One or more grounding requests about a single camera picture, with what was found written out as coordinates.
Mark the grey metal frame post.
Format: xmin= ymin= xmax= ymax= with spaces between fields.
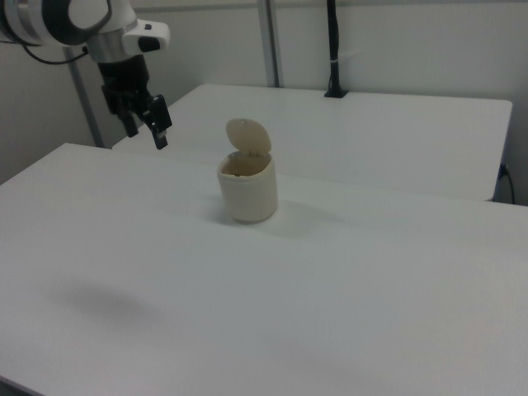
xmin=61 ymin=46 xmax=105 ymax=149

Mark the grey metal partition post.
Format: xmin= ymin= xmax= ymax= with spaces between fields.
xmin=257 ymin=0 xmax=286 ymax=89

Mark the beige small trash bin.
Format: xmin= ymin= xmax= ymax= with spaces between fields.
xmin=216 ymin=117 xmax=279 ymax=225

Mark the black cable at table end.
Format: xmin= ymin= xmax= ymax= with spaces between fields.
xmin=497 ymin=162 xmax=517 ymax=205

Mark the black camera pole with clamp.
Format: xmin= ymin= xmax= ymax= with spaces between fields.
xmin=323 ymin=0 xmax=350 ymax=99

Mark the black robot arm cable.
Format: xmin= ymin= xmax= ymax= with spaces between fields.
xmin=19 ymin=42 xmax=91 ymax=66

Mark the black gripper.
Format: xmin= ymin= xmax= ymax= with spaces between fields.
xmin=97 ymin=54 xmax=174 ymax=151

